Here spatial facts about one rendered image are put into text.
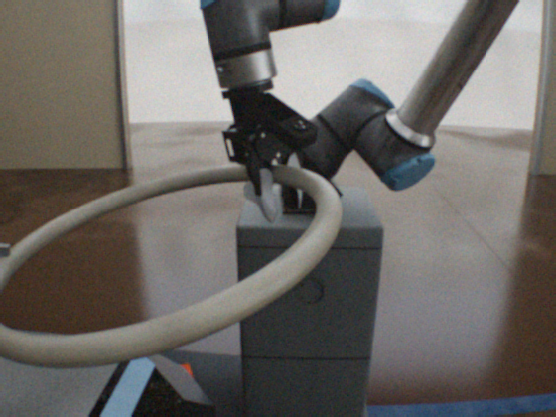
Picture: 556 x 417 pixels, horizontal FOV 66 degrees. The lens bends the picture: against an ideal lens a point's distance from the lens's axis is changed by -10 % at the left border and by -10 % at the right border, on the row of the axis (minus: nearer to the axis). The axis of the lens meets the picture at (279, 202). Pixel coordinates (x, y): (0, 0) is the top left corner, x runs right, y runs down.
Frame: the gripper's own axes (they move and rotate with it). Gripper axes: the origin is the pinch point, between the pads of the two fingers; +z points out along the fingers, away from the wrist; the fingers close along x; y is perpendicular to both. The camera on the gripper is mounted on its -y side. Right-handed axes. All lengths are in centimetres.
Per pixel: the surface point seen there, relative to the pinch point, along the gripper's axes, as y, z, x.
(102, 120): 476, 26, -152
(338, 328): 28, 56, -32
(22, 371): 13.9, 9.4, 45.1
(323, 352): 31, 64, -27
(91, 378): 6.2, 11.8, 36.9
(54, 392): 6.4, 10.7, 42.6
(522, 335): 11, 134, -142
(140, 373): 6.5, 15.8, 29.9
